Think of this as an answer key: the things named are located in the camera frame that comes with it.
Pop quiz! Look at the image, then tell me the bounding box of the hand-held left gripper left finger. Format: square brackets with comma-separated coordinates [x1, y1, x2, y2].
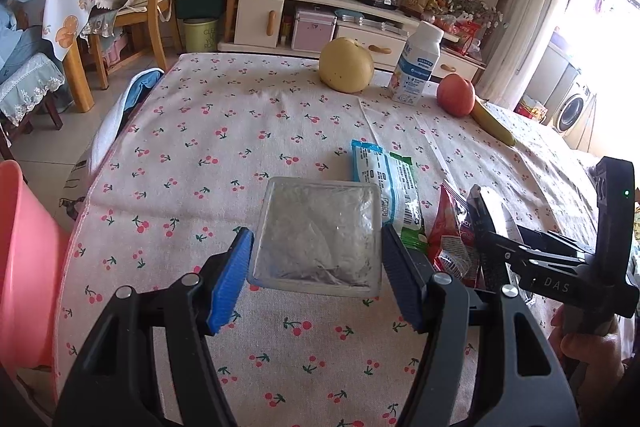
[52, 227, 256, 427]

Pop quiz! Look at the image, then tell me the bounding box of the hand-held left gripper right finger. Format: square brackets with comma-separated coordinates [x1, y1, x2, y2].
[381, 224, 583, 427]

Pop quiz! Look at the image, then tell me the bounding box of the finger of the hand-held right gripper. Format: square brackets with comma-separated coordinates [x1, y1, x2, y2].
[515, 228, 595, 259]
[469, 186, 532, 290]

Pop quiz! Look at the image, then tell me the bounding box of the shiny silver wrapper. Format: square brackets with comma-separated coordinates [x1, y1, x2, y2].
[467, 184, 523, 248]

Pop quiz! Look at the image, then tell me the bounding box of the silver foil packet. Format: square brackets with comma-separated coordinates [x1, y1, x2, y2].
[247, 177, 383, 298]

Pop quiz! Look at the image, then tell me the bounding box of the pink plastic basin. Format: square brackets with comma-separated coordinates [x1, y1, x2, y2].
[0, 159, 71, 408]

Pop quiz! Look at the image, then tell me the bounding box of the person's right hand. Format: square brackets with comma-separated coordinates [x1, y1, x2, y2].
[547, 322, 626, 408]

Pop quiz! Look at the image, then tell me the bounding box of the red wrapper white label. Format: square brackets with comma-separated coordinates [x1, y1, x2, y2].
[427, 179, 483, 290]

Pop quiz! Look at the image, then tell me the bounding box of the green white snack wrapper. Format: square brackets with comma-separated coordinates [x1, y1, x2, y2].
[387, 152, 431, 253]

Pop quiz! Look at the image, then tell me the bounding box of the blue white snack wrapper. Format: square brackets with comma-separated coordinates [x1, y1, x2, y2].
[350, 139, 401, 228]

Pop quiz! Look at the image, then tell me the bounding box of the silver washing machine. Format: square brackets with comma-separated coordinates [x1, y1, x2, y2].
[552, 79, 596, 142]

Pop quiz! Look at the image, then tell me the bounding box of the red gift box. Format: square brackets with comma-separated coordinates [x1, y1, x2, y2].
[515, 99, 548, 122]

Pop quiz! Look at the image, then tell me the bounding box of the cherry print tablecloth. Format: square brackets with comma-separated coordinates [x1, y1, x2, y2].
[52, 53, 626, 427]

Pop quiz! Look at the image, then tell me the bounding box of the yellow banana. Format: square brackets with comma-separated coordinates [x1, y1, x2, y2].
[470, 99, 517, 146]

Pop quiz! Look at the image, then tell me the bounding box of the red apple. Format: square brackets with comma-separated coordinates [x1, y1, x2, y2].
[436, 73, 477, 118]

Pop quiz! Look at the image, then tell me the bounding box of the white milk bottle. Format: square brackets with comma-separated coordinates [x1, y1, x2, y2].
[391, 21, 445, 106]

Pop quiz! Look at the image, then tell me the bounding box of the blue white garment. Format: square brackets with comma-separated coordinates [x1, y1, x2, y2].
[90, 68, 166, 168]

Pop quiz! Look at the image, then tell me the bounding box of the yellow pear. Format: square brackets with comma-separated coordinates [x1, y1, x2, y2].
[319, 37, 375, 94]

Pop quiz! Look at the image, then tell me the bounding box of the white curtain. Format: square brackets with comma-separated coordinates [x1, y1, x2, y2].
[475, 0, 583, 102]

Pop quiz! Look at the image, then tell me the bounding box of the green waste bin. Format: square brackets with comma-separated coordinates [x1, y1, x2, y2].
[182, 17, 221, 54]

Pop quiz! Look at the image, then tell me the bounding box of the dried flower bouquet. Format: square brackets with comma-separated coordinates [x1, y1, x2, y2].
[445, 0, 501, 25]

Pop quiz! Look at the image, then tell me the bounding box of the cream television cabinet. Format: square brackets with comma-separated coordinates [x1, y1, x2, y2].
[218, 0, 488, 80]

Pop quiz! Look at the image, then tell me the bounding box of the pink storage box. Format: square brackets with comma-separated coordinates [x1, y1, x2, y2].
[291, 5, 337, 54]

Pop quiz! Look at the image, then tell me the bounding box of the wooden chair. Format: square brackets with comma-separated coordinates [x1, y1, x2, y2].
[92, 0, 196, 90]

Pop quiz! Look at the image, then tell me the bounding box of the chair with lace seat cover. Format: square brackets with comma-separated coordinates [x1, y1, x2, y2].
[0, 52, 66, 142]

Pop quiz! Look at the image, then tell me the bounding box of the table with orange print cloth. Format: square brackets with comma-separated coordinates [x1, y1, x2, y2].
[42, 0, 108, 112]

